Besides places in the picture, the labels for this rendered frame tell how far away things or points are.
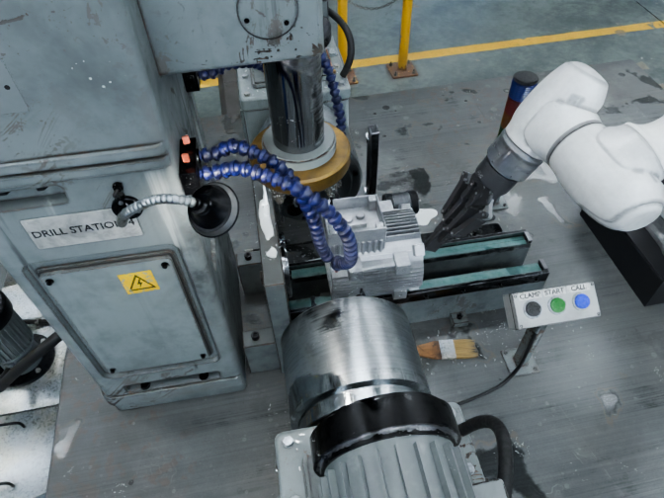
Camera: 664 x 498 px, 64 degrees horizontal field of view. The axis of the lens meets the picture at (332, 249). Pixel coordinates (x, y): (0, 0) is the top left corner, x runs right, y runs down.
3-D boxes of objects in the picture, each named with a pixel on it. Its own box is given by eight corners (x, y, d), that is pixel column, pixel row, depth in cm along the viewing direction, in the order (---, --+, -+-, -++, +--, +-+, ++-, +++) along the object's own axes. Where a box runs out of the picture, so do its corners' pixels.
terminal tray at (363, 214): (329, 259, 111) (327, 236, 106) (322, 222, 118) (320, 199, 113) (385, 252, 112) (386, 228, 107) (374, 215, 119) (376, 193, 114)
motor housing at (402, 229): (333, 316, 120) (331, 263, 106) (322, 252, 132) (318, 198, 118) (419, 304, 122) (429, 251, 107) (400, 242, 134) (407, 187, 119)
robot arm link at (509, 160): (517, 152, 90) (493, 178, 93) (553, 167, 94) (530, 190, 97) (497, 120, 95) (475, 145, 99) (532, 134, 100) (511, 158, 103)
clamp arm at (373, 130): (365, 218, 129) (368, 133, 110) (362, 209, 131) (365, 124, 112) (378, 216, 130) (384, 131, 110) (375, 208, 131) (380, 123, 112)
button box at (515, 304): (508, 330, 107) (519, 330, 102) (501, 294, 108) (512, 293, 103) (588, 316, 109) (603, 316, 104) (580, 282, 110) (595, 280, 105)
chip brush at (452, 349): (392, 362, 126) (392, 361, 125) (390, 344, 129) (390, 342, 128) (479, 358, 126) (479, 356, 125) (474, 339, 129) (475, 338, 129)
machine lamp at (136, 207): (109, 280, 68) (70, 212, 59) (117, 217, 76) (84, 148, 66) (249, 260, 70) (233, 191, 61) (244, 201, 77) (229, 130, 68)
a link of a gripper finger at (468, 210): (491, 193, 102) (494, 198, 101) (456, 231, 109) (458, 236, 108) (476, 188, 100) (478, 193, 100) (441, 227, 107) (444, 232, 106)
